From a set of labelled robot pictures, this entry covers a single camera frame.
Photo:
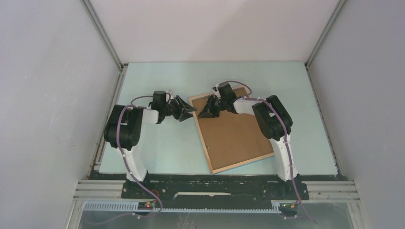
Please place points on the wooden picture frame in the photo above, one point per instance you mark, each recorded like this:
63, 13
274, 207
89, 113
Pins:
202, 142

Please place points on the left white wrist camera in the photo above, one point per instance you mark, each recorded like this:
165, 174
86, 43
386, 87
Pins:
169, 95

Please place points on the small circuit board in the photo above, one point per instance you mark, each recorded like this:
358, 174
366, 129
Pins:
146, 205
289, 211

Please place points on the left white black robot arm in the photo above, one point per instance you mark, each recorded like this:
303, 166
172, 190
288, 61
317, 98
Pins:
123, 128

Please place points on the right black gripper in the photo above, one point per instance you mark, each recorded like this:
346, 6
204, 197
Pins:
208, 111

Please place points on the left small circuit board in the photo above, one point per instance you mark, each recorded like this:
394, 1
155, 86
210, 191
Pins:
146, 205

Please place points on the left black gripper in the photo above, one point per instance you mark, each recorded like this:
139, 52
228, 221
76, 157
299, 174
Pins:
185, 115

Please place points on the aluminium rail frame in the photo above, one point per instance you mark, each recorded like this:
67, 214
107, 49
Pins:
319, 191

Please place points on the right small circuit board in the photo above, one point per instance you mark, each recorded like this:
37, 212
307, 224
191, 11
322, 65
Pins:
289, 211

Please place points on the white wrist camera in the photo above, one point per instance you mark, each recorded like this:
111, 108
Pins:
216, 91
169, 95

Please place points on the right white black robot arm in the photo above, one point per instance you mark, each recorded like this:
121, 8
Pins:
272, 117

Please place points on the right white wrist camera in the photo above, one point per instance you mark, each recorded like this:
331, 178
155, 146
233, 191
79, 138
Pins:
216, 91

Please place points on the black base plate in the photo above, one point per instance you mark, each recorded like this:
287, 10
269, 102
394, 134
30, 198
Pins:
216, 192

